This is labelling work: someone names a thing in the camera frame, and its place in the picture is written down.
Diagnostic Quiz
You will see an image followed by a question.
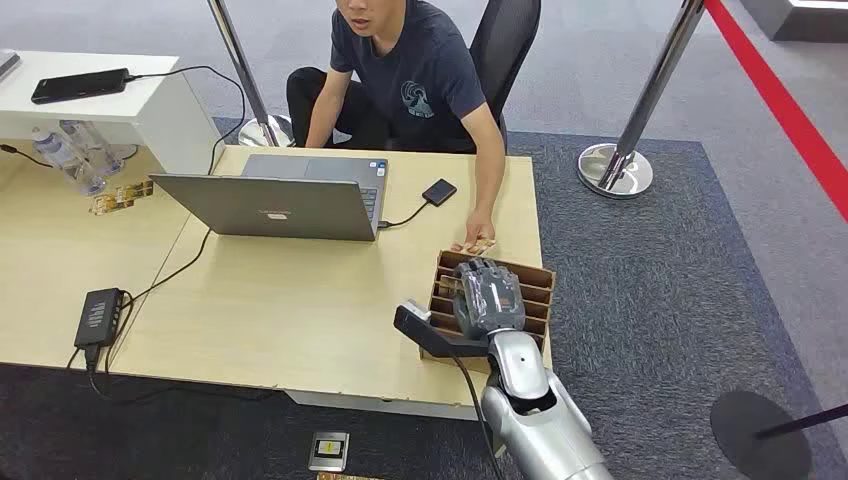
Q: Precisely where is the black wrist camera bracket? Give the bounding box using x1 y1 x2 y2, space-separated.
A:
393 299 495 360

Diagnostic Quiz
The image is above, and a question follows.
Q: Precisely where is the chrome stanchion post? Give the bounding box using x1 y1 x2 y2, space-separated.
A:
206 0 295 149
575 0 708 201

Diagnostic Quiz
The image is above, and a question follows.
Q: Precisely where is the person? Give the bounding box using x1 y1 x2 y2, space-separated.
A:
286 0 509 257

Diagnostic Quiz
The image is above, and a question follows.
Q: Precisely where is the dark grey floor rug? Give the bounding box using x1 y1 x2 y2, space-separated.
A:
0 117 848 480

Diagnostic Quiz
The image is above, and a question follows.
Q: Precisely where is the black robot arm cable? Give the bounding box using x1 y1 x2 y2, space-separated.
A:
451 356 507 480

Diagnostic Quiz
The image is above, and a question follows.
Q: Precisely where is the grey display plinth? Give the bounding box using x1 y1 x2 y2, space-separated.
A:
737 0 848 44

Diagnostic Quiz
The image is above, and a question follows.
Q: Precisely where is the black phone cable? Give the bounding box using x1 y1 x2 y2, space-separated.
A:
123 64 248 177

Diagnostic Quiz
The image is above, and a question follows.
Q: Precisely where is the black power hub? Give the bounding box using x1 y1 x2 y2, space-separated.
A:
73 287 126 350

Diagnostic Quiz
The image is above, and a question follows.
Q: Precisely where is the thin black cable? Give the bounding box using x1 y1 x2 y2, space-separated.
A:
0 142 56 170

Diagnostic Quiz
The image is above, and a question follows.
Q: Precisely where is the grey laptop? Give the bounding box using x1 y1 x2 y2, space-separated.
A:
148 153 391 243

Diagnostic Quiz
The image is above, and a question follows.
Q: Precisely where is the clear plastic water bottle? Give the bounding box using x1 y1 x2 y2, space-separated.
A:
58 119 125 178
30 126 108 198

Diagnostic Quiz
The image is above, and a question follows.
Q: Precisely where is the brown slotted card holder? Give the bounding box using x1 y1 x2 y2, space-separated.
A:
419 249 557 374

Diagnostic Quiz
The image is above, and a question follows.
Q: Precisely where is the black office chair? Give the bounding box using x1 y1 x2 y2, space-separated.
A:
467 0 543 152

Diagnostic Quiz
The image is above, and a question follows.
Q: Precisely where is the black floor cable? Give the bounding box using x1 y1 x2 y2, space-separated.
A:
65 345 283 407

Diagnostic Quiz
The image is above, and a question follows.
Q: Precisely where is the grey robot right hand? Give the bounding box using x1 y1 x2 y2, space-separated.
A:
452 258 527 340

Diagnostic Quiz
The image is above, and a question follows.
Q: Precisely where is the black drive cable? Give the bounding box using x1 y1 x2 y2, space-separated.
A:
377 200 433 231

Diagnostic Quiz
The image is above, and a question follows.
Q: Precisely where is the metal floor socket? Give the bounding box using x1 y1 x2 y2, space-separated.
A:
307 431 352 474

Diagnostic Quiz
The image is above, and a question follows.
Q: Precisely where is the person's left hand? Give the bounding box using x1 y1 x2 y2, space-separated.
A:
462 213 497 254

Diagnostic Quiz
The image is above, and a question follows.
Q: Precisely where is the black smartphone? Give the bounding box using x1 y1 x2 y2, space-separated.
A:
30 67 132 106

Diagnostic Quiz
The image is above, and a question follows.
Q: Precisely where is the white cabinet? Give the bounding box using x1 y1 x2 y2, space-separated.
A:
0 50 224 176

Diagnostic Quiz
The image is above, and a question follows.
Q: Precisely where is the red barrier belt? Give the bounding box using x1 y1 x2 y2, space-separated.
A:
703 0 848 224

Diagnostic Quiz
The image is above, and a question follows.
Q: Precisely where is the black external drive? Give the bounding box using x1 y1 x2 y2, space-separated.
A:
421 178 459 208

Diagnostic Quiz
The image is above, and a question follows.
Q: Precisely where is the black stanchion base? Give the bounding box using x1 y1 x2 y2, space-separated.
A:
709 390 848 480

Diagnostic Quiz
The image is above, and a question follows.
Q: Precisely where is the black hub cable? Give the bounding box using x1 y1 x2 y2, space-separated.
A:
102 227 214 374

